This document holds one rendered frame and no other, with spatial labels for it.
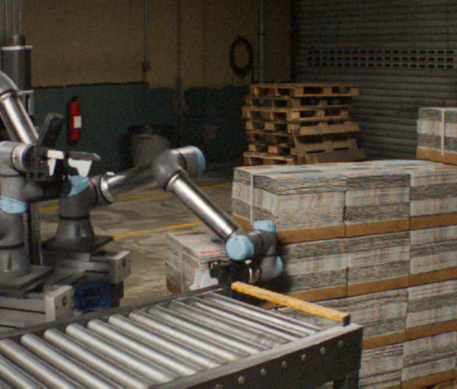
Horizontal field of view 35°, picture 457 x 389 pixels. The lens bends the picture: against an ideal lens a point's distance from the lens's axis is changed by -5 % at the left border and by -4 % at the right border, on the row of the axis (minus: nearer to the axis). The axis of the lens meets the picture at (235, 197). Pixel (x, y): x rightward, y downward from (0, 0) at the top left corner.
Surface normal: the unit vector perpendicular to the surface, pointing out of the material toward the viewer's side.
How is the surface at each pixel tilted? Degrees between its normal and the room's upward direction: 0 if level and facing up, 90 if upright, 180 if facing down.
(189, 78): 90
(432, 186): 90
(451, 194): 90
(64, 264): 90
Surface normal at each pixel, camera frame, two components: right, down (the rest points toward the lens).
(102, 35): 0.66, 0.12
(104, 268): -0.24, 0.16
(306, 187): 0.40, 0.14
